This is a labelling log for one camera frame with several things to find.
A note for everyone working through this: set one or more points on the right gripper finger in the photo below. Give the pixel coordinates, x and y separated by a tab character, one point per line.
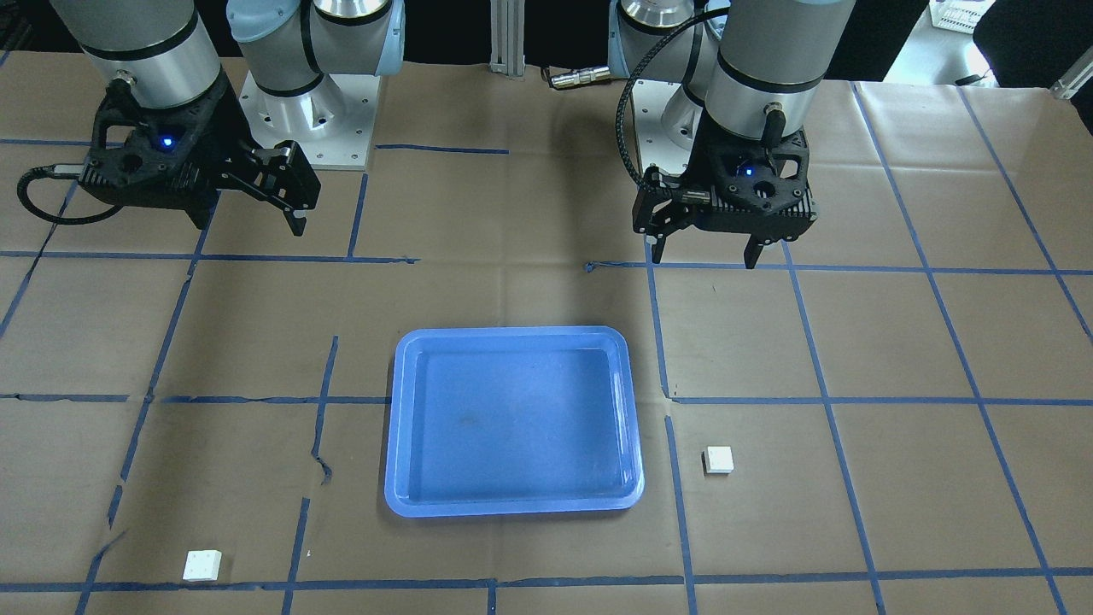
295	196
283	159

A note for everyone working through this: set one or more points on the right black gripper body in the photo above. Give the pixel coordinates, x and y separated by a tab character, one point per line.
220	130

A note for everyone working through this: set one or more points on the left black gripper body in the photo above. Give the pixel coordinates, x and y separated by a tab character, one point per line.
705	159

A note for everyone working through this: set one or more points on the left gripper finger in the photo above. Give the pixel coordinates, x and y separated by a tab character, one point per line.
658	228
753	251

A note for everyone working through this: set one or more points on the white block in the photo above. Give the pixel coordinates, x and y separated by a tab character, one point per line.
202	566
718	460

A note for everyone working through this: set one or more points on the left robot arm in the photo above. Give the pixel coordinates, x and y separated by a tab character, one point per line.
750	69

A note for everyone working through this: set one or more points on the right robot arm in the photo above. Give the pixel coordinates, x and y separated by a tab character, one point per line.
289	47

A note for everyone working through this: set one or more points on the blue plastic tray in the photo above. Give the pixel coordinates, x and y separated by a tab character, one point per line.
513	420

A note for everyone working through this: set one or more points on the metal cable connector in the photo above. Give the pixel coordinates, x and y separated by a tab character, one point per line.
578	78

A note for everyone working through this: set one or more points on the aluminium frame post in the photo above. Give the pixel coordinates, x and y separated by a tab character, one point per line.
506	34

